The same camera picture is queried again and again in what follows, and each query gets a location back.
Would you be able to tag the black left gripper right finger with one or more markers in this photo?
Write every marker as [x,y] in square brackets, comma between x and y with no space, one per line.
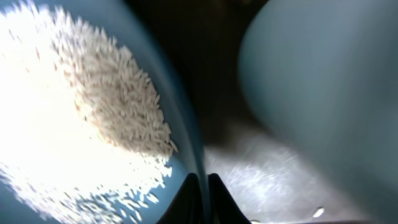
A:
[223,204]

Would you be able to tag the light blue cup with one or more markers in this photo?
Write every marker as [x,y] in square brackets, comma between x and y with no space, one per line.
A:
[323,76]

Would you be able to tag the pile of white rice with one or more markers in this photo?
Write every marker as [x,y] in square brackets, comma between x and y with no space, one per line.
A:
[84,137]

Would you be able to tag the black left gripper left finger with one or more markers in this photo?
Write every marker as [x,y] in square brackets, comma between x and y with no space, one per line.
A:
[186,207]

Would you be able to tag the dark brown serving tray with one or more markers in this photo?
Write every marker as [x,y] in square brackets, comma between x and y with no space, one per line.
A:
[269,181]

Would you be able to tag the dark blue plate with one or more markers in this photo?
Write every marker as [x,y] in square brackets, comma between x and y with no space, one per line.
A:
[125,24]

